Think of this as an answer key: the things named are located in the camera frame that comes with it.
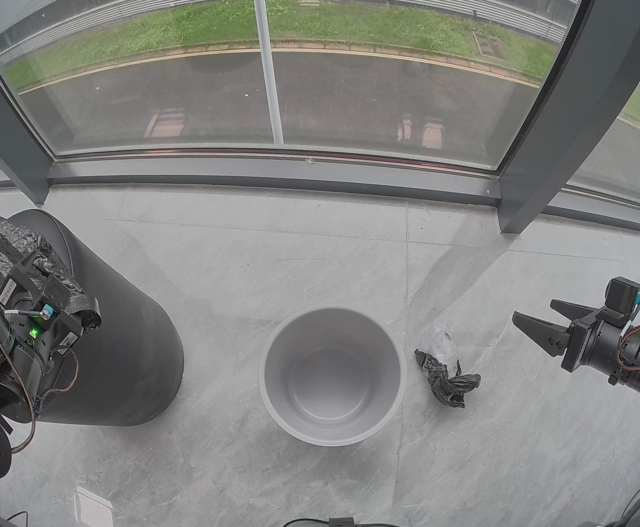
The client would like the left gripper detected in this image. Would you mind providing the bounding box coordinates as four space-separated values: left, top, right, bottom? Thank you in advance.
19 308 88 373

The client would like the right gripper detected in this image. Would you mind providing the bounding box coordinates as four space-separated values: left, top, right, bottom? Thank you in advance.
512 299 629 373

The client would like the crumpled black plastic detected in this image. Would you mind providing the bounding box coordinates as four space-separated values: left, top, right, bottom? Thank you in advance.
414 348 482 410

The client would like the white trash bin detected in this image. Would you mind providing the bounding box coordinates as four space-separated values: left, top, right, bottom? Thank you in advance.
258 306 408 448

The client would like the dark grey round chair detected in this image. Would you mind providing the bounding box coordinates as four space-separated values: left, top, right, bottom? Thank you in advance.
1 209 185 428

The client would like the clear printed wrapper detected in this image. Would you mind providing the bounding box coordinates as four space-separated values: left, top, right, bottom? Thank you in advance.
421 324 464 375

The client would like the window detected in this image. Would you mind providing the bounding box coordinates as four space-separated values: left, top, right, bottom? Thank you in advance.
0 0 640 236

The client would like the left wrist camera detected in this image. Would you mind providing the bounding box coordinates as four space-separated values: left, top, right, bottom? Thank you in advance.
3 249 73 319

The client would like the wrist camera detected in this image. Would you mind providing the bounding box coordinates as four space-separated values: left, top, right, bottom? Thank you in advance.
604 276 640 318
3 249 73 319

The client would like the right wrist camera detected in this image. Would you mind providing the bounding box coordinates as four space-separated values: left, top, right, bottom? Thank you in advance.
604 276 640 318

